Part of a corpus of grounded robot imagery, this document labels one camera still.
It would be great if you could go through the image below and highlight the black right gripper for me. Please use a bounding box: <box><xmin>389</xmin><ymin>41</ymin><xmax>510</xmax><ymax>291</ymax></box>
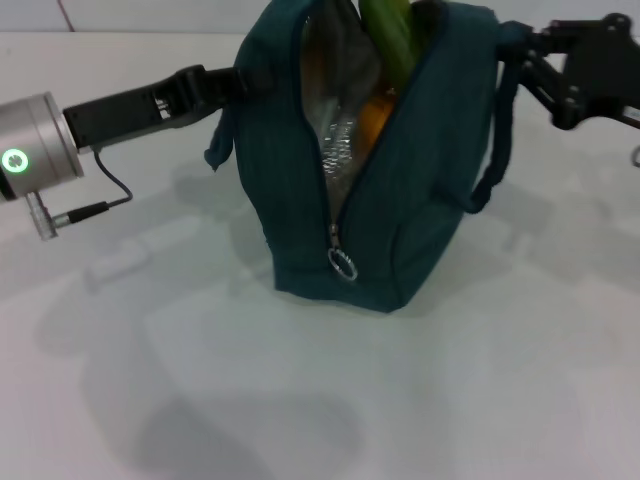
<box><xmin>518</xmin><ymin>13</ymin><xmax>640</xmax><ymax>131</ymax></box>

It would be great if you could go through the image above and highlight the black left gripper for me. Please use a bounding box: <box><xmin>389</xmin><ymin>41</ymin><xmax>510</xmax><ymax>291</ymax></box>
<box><xmin>62</xmin><ymin>64</ymin><xmax>282</xmax><ymax>154</ymax></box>

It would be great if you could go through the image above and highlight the orange yellow pear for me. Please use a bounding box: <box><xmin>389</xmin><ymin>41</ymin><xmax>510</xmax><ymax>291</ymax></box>
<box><xmin>362</xmin><ymin>87</ymin><xmax>401</xmax><ymax>147</ymax></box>

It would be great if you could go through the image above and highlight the green cucumber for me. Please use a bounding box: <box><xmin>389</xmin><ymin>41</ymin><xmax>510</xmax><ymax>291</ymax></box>
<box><xmin>359</xmin><ymin>0</ymin><xmax>416</xmax><ymax>84</ymax></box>

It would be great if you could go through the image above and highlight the dark teal insulated lunch bag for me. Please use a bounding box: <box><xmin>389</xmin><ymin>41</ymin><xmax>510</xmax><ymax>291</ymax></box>
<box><xmin>202</xmin><ymin>0</ymin><xmax>531</xmax><ymax>312</ymax></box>

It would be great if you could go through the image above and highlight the dark left arm cable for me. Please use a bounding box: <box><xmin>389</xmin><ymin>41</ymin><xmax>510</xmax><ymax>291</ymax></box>
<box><xmin>52</xmin><ymin>149</ymin><xmax>135</xmax><ymax>227</ymax></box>

